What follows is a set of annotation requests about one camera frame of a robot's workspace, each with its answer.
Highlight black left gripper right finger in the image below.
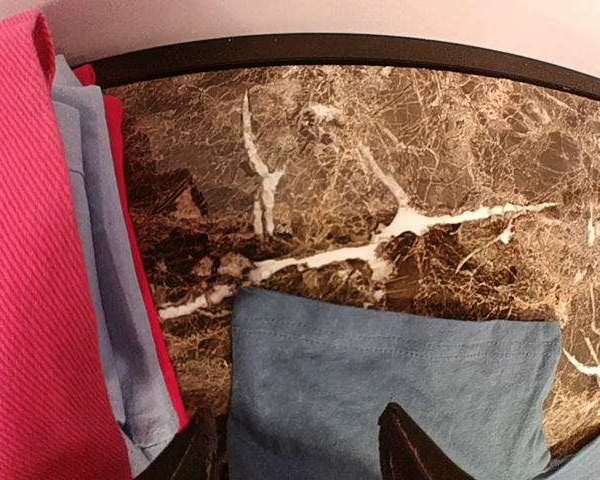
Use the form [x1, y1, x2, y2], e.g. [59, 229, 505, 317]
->
[378, 402, 473, 480]

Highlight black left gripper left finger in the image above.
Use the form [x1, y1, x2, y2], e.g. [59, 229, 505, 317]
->
[144, 408, 220, 480]

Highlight dark blue garment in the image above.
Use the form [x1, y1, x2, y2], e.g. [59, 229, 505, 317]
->
[227, 289, 600, 479]

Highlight pink trousers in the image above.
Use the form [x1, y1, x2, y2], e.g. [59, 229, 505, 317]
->
[0, 10, 131, 479]

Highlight folded light blue shirt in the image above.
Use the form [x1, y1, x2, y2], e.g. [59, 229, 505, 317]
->
[52, 55, 180, 477]

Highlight folded red garment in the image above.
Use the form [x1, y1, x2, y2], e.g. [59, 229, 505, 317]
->
[72, 63, 191, 434]

